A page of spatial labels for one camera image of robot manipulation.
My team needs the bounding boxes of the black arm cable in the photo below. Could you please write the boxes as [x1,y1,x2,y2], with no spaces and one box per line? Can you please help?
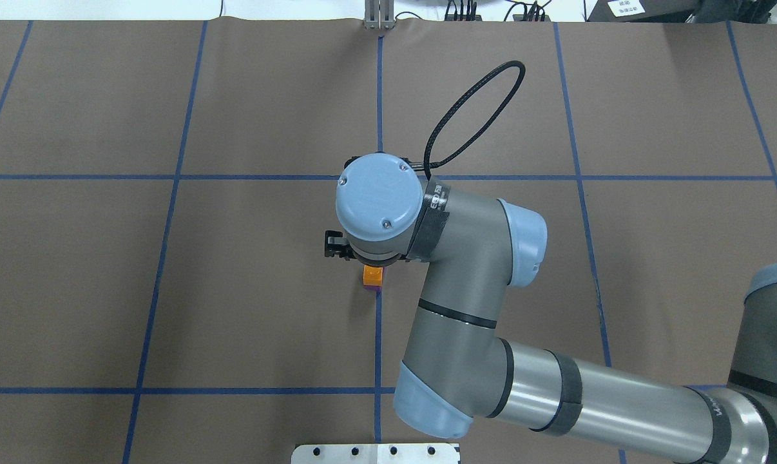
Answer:
[409,61,527,182]

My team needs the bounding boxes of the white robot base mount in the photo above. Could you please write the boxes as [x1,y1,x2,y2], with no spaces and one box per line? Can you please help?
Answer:
[291,443,462,463]

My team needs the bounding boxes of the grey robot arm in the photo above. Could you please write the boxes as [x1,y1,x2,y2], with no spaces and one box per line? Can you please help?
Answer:
[327,153,777,463]

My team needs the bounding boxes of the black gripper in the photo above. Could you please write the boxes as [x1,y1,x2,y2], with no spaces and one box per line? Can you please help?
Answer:
[324,230,360,261]

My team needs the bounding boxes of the grey metal camera post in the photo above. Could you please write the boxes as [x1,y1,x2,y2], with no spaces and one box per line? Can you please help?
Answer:
[363,0,397,30]

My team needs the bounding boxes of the black box with white label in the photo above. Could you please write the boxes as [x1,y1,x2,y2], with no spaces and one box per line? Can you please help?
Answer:
[585,1,777,24]

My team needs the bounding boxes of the orange trapezoid block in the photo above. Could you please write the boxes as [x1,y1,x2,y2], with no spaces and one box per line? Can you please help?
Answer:
[361,265,385,287]

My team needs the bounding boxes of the black cables at table edge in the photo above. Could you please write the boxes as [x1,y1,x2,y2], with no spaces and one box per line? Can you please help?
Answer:
[443,0,553,23]

